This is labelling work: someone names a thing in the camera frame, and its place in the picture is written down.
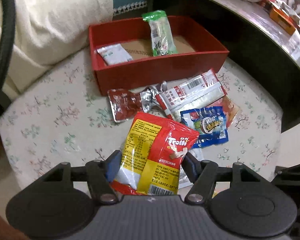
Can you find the blue snack packet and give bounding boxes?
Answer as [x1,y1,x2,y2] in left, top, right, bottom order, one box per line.
[180,106,229,148]

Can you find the orange box on table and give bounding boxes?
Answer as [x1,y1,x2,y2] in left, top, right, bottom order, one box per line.
[269,7,296,36]

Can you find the orange clear snack packet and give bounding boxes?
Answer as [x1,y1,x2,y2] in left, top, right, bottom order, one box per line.
[209,96,242,128]

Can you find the grey coffee table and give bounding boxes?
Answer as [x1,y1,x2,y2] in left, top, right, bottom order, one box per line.
[147,0,300,81]

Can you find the cream white blanket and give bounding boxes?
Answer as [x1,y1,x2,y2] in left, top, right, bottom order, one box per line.
[3,0,113,100]

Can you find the red storage box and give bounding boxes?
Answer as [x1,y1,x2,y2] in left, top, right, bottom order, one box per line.
[88,15,230,96]

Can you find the white snack sachet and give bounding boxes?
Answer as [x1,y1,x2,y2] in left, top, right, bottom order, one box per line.
[96,43,133,65]

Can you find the red white snack packet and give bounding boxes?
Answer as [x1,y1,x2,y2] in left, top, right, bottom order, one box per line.
[155,69,227,121]

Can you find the dark red snack pouch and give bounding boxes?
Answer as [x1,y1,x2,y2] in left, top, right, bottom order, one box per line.
[107,81,167,123]

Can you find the green rice cracker packet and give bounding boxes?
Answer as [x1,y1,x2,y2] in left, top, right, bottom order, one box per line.
[142,10,178,56]

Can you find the red yellow Trolli bag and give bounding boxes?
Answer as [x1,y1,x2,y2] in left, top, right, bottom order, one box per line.
[111,113,199,196]

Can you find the black hose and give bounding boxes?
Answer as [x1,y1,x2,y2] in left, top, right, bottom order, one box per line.
[0,0,16,120]

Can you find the floral tablecloth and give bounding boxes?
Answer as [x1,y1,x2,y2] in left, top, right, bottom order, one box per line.
[0,48,283,189]

